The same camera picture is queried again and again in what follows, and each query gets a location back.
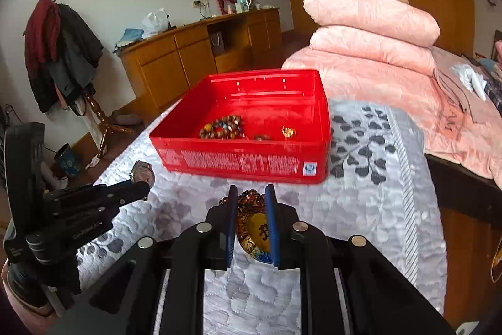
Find wooden coat stand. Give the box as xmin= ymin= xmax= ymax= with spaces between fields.
xmin=45 ymin=0 xmax=133 ymax=159

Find light blue kettle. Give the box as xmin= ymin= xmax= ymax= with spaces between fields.
xmin=237 ymin=0 xmax=253 ymax=12

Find gold round pendant charm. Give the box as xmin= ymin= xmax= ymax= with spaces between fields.
xmin=282 ymin=127 xmax=296 ymax=139

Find white grey quilted bedspread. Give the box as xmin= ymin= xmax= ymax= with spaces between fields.
xmin=77 ymin=100 xmax=447 ymax=334

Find blue folded cloth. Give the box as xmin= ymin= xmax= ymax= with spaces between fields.
xmin=113 ymin=28 xmax=144 ymax=53

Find pink bed sheet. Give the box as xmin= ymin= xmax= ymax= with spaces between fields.
xmin=282 ymin=48 xmax=501 ymax=185

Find wooden sideboard cabinet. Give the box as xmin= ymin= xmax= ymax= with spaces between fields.
xmin=118 ymin=8 xmax=283 ymax=122

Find grey paper bag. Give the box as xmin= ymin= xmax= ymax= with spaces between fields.
xmin=209 ymin=31 xmax=226 ymax=57

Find pink folded quilt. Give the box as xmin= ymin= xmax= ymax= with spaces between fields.
xmin=310 ymin=25 xmax=435 ymax=76
xmin=304 ymin=0 xmax=440 ymax=47

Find large wooden bead bracelet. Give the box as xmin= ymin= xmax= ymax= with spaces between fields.
xmin=198 ymin=115 xmax=245 ymax=140

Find lower pink folded quilt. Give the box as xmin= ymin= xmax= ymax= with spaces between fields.
xmin=310 ymin=25 xmax=435 ymax=76

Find red plastic box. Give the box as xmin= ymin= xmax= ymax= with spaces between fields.
xmin=150 ymin=70 xmax=332 ymax=185

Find upper pink folded quilt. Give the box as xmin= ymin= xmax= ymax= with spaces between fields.
xmin=304 ymin=0 xmax=440 ymax=47

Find coats on rack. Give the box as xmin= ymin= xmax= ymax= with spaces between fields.
xmin=23 ymin=0 xmax=104 ymax=114

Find white plastic bag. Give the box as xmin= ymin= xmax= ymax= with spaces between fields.
xmin=141 ymin=8 xmax=171 ymax=39

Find brown bead bracelet with tassel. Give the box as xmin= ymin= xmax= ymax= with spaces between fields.
xmin=218 ymin=188 xmax=274 ymax=265

